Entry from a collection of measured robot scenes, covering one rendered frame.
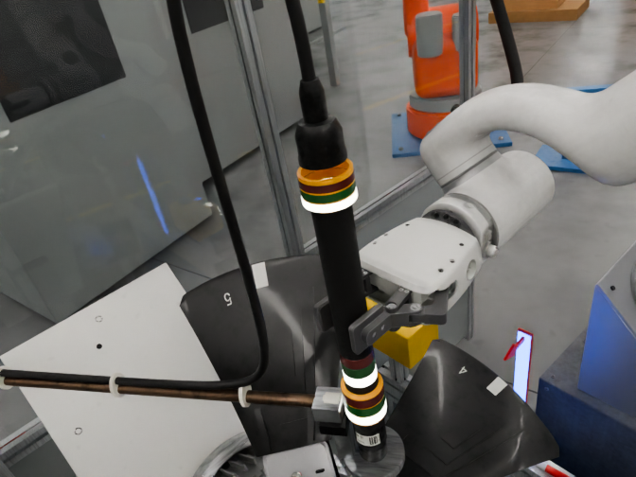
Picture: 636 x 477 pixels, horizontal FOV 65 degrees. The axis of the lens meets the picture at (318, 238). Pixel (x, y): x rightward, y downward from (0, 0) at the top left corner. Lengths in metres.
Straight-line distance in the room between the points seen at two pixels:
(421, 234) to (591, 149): 0.17
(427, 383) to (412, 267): 0.33
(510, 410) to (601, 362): 0.32
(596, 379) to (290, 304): 0.67
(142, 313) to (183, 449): 0.21
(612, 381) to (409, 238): 0.66
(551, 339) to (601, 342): 1.54
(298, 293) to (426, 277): 0.21
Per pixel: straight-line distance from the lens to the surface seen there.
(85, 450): 0.82
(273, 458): 0.66
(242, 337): 0.65
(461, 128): 0.56
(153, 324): 0.83
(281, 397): 0.57
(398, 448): 0.62
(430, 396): 0.78
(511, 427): 0.78
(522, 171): 0.62
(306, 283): 0.63
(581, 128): 0.51
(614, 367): 1.07
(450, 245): 0.51
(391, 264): 0.49
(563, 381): 1.16
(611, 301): 0.98
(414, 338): 1.03
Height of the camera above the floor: 1.79
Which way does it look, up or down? 33 degrees down
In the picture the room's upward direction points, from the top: 11 degrees counter-clockwise
